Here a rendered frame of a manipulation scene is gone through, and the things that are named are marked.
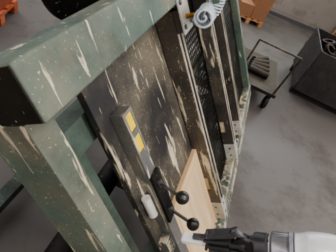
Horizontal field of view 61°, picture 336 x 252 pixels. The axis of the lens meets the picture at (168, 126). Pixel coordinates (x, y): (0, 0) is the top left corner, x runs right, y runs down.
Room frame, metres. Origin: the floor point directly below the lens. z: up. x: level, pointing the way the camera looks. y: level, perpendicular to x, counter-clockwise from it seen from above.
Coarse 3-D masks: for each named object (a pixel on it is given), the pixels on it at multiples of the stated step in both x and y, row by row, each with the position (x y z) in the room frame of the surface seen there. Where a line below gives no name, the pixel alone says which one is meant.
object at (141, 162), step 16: (128, 128) 0.52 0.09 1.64; (128, 144) 0.51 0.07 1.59; (144, 144) 0.56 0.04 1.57; (144, 160) 0.53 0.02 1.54; (144, 176) 0.51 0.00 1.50; (144, 192) 0.51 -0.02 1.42; (160, 208) 0.51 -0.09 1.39; (160, 224) 0.51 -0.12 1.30; (176, 224) 0.55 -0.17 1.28; (176, 240) 0.51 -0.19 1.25
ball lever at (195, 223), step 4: (168, 208) 0.52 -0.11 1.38; (172, 208) 0.53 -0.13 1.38; (176, 212) 0.51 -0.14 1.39; (180, 216) 0.50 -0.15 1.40; (184, 216) 0.50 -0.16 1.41; (184, 220) 0.49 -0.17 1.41; (188, 220) 0.48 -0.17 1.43; (192, 220) 0.48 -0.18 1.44; (196, 220) 0.49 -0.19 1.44; (188, 224) 0.47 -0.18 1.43; (192, 224) 0.47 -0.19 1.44; (196, 224) 0.47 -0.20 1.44; (188, 228) 0.46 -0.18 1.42; (192, 228) 0.46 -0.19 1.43; (196, 228) 0.47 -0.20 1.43
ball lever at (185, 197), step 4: (160, 180) 0.53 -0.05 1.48; (160, 184) 0.52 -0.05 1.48; (164, 184) 0.52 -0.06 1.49; (168, 188) 0.51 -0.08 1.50; (172, 192) 0.49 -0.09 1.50; (176, 192) 0.49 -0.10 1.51; (180, 192) 0.48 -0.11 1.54; (184, 192) 0.49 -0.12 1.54; (176, 196) 0.47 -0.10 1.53; (180, 196) 0.47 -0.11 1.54; (184, 196) 0.47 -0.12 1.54; (188, 196) 0.48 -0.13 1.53; (176, 200) 0.47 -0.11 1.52; (180, 200) 0.46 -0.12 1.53; (184, 200) 0.47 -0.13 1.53
